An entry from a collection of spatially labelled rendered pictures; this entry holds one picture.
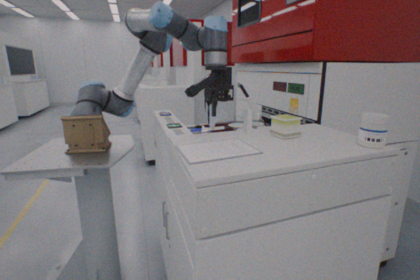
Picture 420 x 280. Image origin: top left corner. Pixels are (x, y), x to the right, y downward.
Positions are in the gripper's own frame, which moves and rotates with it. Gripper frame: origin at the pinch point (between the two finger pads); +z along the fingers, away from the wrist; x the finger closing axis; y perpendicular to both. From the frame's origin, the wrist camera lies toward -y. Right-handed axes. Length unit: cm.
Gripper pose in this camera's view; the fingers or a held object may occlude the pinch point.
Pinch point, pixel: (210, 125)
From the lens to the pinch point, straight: 81.5
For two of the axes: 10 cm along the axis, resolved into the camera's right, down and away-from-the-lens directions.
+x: -3.3, -1.7, 9.3
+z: 0.0, 9.8, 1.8
